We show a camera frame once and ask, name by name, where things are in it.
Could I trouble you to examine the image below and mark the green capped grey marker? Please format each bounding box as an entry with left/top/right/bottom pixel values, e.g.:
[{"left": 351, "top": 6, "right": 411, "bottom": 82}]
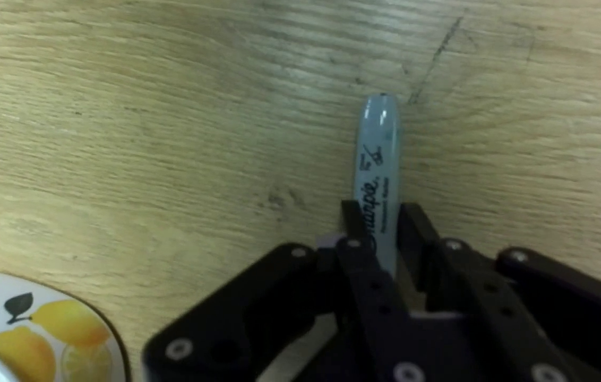
[{"left": 351, "top": 92, "right": 410, "bottom": 281}]

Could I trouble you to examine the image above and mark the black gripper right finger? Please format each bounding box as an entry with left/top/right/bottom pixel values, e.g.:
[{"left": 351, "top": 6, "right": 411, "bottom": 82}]
[{"left": 394, "top": 203, "right": 601, "bottom": 382}]

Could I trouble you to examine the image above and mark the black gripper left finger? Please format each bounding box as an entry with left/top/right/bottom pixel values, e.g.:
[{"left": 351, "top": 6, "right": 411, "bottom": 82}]
[{"left": 139, "top": 199, "right": 423, "bottom": 382}]

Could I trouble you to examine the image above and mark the white bowl with lemon print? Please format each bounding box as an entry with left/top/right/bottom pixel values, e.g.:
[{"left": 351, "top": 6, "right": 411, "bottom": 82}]
[{"left": 0, "top": 265, "right": 131, "bottom": 382}]

